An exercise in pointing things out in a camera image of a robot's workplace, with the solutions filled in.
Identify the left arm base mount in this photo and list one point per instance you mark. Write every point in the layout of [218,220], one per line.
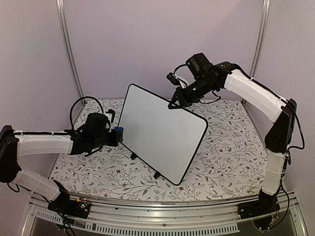
[63,205]

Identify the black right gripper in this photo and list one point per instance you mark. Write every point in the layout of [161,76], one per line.
[177,96]

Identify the left aluminium corner post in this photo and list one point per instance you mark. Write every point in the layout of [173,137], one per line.
[68,47]

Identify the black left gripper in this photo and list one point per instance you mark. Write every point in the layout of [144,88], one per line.
[114,142]

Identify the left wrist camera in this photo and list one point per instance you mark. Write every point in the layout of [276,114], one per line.
[111,115]

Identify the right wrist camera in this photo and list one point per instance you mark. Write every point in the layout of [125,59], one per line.
[172,79]

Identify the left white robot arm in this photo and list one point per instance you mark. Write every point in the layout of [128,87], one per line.
[15,145]

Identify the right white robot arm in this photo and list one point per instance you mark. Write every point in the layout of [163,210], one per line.
[230,76]

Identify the small black-framed whiteboard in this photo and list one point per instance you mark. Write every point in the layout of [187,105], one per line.
[166,140]

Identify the blue whiteboard eraser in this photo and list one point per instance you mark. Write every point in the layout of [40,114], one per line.
[119,134]

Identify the right aluminium corner post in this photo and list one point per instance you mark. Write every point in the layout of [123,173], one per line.
[261,35]

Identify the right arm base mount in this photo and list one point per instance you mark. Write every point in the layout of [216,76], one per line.
[265,204]

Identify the aluminium corner post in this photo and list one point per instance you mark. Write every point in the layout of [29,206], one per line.
[261,35]
[68,47]

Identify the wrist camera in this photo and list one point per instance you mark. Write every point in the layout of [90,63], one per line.
[111,115]
[172,79]

